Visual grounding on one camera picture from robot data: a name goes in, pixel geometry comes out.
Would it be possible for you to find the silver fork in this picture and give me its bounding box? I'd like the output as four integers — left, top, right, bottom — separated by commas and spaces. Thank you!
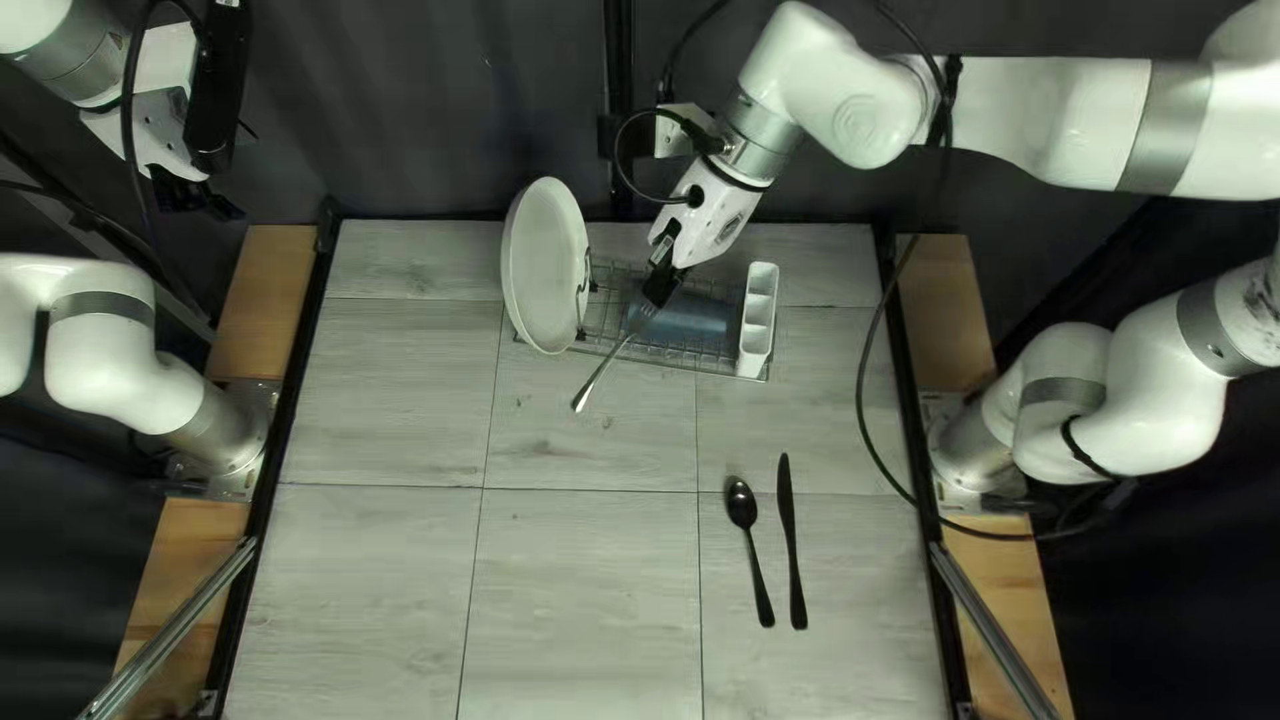
570, 300, 658, 414

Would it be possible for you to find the dark blue cup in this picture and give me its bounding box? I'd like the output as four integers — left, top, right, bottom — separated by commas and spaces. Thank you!
625, 285, 743, 348

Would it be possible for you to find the black cable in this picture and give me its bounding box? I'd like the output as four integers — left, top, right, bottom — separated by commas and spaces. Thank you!
117, 0, 167, 217
855, 55, 1136, 543
612, 105, 707, 208

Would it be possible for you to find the wire dish rack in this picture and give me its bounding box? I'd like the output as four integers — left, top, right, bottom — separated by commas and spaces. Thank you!
513, 255, 777, 384

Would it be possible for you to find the black spoon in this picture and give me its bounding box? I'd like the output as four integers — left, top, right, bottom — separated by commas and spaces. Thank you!
725, 478, 777, 630

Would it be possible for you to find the white cutlery holder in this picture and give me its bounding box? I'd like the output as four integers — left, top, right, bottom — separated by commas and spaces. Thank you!
735, 262, 782, 380

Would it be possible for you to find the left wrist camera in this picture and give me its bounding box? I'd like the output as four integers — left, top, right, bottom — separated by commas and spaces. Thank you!
183, 0, 253, 178

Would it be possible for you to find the black knife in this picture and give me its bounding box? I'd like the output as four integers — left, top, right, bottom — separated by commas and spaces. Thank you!
777, 452, 809, 632

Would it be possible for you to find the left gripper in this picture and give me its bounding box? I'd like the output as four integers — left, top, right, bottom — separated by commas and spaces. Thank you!
80, 25, 208, 183

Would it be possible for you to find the pale round plate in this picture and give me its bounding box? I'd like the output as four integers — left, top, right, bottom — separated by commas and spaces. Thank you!
500, 177, 592, 357

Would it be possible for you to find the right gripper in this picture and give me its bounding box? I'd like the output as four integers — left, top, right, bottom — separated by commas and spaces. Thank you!
648, 160, 752, 272

